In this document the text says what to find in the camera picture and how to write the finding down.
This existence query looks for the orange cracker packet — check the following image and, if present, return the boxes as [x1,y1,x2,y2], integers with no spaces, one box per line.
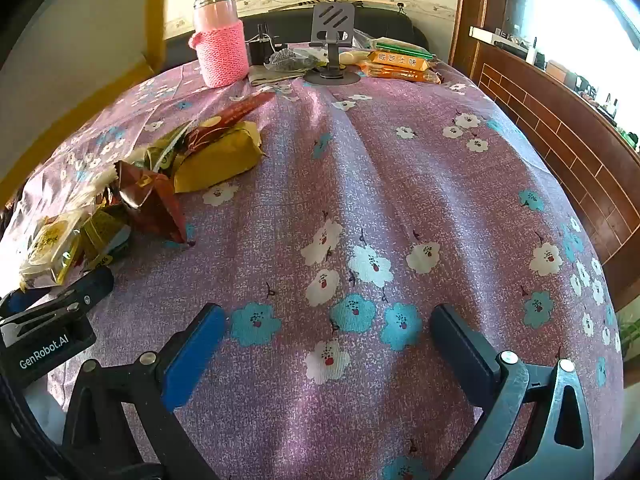
[359,62,444,86]
[367,50,434,72]

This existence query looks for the green potted plant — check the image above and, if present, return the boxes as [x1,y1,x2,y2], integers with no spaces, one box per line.
[616,309,640,357]

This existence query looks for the green snack packet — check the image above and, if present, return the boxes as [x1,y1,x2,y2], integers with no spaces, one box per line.
[131,120,197,177]

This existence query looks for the clear pastry packet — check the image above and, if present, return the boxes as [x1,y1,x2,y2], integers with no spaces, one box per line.
[19,210,84,289]

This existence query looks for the yellow snack packet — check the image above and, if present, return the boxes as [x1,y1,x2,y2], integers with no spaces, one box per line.
[172,121,264,194]

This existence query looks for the green striped packet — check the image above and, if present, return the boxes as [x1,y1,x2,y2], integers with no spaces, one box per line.
[372,37,434,59]

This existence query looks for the row of windowsill items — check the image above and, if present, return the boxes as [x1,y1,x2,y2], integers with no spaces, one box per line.
[495,24,640,150]

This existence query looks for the purple floral tablecloth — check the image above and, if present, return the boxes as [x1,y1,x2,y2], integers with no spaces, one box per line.
[0,57,627,480]

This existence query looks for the small green yellow packet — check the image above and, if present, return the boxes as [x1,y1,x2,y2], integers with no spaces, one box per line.
[80,207,134,267]

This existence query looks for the black charger box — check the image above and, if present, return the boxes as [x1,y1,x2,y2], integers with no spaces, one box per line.
[248,23,282,66]

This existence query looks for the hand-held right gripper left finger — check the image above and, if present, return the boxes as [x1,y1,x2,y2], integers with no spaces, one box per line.
[60,303,227,480]

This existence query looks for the black sofa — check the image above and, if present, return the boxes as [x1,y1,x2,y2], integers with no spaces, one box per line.
[165,5,431,68]

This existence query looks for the dark red snack packet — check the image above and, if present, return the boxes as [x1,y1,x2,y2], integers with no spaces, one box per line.
[114,160,189,247]

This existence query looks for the long red snack packet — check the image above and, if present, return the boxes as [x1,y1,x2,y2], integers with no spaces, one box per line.
[186,91,277,152]

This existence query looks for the grey phone stand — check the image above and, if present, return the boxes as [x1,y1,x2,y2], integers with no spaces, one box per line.
[303,1,362,86]

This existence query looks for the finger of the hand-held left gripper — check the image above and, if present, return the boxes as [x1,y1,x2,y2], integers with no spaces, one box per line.
[0,266,115,333]

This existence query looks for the pink bottle with knit sleeve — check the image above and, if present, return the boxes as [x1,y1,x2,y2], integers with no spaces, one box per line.
[188,0,251,89]

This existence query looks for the beige flat pad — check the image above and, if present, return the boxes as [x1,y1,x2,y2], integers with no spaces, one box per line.
[248,62,307,87]

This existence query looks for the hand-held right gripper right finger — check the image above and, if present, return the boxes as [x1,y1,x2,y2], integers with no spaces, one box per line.
[431,304,596,480]

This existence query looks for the white window ledge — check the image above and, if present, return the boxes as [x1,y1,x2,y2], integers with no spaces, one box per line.
[469,25,532,50]

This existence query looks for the clear plastic bag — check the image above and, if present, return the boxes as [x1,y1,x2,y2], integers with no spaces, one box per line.
[264,47,332,74]

